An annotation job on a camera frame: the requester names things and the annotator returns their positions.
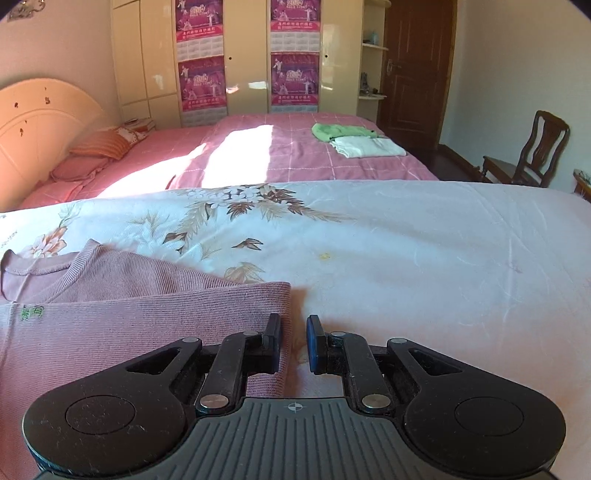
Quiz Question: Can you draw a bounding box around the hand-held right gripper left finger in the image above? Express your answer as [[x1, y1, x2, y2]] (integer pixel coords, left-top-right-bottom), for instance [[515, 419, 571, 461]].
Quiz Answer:
[[124, 313, 283, 418]]

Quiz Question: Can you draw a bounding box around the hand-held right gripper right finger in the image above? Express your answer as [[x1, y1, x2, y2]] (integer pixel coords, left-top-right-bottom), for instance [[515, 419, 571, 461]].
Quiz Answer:
[[307, 314, 465, 416]]

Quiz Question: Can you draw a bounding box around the pink knit sweater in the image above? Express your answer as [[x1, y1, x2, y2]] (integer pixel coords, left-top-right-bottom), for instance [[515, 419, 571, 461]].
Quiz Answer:
[[0, 239, 294, 480]]

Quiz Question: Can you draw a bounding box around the floral quilt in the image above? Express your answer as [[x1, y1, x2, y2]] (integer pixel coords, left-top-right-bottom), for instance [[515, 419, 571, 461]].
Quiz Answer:
[[0, 180, 591, 462]]

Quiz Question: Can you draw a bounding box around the pink checked bedspread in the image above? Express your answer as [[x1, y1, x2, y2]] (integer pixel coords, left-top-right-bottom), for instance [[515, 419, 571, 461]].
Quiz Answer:
[[18, 112, 439, 210]]

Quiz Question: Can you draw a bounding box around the white folded cloth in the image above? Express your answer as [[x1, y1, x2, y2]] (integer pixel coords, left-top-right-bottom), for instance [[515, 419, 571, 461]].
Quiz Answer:
[[329, 137, 407, 159]]

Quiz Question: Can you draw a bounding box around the green folded cloth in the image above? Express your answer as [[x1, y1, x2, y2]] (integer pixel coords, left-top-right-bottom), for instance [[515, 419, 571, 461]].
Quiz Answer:
[[311, 123, 386, 143]]

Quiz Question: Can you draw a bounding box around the orange striped pillow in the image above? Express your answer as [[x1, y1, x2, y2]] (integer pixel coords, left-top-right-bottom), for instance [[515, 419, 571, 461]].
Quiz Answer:
[[69, 127, 148, 160]]

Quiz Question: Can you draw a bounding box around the pink pillow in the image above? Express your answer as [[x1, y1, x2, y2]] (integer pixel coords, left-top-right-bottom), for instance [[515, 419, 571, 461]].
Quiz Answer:
[[50, 156, 112, 182]]

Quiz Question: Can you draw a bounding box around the cream wardrobe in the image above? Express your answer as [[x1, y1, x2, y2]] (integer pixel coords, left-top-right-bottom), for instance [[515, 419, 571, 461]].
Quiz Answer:
[[111, 0, 387, 127]]

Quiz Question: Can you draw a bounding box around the brown wooden door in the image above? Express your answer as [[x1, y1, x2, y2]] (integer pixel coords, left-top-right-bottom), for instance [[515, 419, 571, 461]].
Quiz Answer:
[[376, 0, 458, 148]]

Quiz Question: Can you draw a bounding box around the dark wooden chair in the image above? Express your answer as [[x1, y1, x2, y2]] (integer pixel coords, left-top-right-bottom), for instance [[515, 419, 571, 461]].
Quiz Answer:
[[475, 110, 571, 188]]

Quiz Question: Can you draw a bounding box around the orange wooden object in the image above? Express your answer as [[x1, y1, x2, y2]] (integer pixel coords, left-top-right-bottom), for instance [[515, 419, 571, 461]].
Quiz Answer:
[[573, 168, 591, 201]]

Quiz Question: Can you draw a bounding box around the cream headboard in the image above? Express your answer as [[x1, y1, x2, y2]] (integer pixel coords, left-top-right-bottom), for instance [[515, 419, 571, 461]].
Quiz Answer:
[[0, 78, 107, 210]]

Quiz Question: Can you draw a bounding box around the purple wall poster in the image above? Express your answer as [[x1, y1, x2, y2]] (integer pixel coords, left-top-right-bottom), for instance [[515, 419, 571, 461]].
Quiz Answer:
[[271, 52, 320, 114], [270, 0, 321, 54], [175, 0, 225, 58], [178, 56, 227, 127]]

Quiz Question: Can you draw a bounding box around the wall ornament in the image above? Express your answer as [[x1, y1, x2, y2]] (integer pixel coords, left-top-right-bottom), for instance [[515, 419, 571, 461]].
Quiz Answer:
[[7, 0, 47, 21]]

